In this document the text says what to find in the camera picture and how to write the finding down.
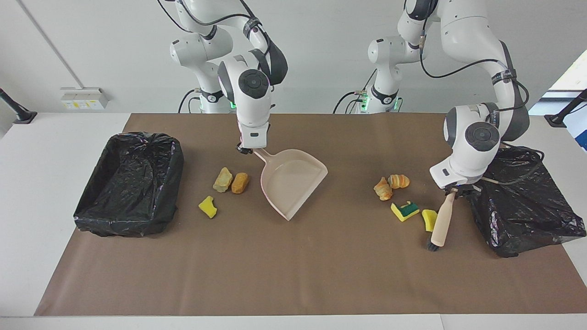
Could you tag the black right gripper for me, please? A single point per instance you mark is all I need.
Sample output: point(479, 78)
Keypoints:
point(244, 149)

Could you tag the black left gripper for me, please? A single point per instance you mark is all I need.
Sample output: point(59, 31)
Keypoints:
point(468, 189)

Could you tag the brown bread roll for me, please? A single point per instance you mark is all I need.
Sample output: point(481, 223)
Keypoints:
point(240, 183)

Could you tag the pale bread chunk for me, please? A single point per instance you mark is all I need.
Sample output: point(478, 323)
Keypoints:
point(223, 179)

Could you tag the beige hand brush black bristles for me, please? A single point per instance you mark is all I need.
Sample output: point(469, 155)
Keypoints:
point(441, 224)

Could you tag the beige plastic dustpan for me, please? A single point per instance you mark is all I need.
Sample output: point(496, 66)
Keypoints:
point(293, 183)

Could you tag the green and yellow sponge piece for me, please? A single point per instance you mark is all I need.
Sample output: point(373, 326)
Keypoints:
point(404, 211)

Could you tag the orange croissant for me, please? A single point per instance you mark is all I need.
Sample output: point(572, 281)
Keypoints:
point(400, 181)
point(383, 189)

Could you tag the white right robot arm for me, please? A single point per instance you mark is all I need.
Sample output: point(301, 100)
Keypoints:
point(250, 96)

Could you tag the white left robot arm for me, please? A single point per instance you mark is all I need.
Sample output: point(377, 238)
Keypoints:
point(472, 137)

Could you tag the black bag lined bin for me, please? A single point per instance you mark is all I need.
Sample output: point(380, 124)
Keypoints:
point(527, 211)
point(128, 183)

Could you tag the brown table mat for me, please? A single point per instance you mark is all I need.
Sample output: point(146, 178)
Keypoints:
point(293, 284)

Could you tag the white wall socket box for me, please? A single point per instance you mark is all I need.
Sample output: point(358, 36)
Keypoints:
point(85, 98)

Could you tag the grey wall conduit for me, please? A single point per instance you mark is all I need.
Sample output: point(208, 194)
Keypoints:
point(50, 43)

